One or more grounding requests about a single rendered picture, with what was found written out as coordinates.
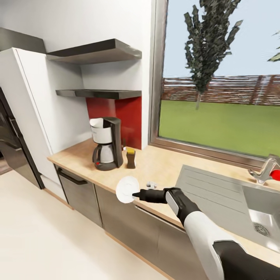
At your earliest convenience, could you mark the saucer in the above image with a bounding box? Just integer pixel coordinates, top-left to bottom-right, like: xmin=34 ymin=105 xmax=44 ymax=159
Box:
xmin=116 ymin=176 xmax=139 ymax=204

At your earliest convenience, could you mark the bottle of coffee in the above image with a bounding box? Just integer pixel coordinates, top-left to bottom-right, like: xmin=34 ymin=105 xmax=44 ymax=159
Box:
xmin=126 ymin=149 xmax=136 ymax=168

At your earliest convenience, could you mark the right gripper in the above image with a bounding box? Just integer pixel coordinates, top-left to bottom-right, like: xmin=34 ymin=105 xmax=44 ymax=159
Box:
xmin=132 ymin=189 xmax=158 ymax=203

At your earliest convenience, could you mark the paper coffee filter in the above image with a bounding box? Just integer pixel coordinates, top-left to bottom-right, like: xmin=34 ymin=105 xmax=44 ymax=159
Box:
xmin=90 ymin=117 xmax=103 ymax=128

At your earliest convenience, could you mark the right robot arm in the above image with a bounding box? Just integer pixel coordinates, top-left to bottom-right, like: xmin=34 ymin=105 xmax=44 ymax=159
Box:
xmin=132 ymin=181 xmax=280 ymax=280

